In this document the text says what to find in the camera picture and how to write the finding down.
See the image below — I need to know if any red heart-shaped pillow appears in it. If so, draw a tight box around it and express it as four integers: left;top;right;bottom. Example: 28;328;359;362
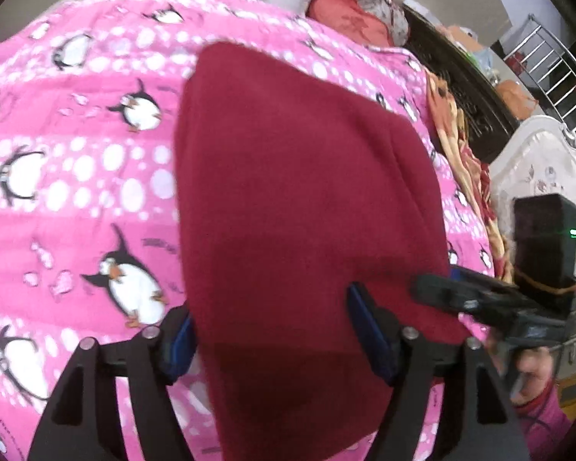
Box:
307;0;394;48

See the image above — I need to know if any orange floral blanket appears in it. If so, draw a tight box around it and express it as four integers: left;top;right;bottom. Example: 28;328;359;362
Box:
425;70;514;284

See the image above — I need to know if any orange plastic bag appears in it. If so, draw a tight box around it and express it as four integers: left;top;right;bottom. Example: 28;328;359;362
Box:
495;79;538;121

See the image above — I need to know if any white ornate chair back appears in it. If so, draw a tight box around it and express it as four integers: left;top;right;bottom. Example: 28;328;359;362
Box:
488;115;576;279

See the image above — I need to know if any dark red sweater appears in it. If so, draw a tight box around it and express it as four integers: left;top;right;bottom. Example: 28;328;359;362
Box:
173;41;471;461

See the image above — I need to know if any dark carved wooden cabinet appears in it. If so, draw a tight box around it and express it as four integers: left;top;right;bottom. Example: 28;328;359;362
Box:
402;4;519;161

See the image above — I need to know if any person's right hand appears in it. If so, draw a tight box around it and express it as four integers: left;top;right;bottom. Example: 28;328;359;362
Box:
511;346;558;406

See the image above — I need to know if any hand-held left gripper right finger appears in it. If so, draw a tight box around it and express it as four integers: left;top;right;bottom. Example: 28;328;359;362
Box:
346;283;531;461

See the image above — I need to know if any pink penguin print blanket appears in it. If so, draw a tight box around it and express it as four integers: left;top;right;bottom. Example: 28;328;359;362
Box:
0;0;497;461

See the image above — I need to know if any metal stair railing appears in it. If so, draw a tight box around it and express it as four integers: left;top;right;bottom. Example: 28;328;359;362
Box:
502;13;576;135

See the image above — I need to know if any person's right forearm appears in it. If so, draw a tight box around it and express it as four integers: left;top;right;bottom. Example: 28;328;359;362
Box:
513;384;574;461

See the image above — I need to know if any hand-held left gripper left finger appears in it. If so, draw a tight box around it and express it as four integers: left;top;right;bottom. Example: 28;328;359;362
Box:
26;305;200;461

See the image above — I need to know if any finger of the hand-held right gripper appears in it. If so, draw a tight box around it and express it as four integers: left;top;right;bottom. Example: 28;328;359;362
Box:
410;274;524;330
449;265;521;298

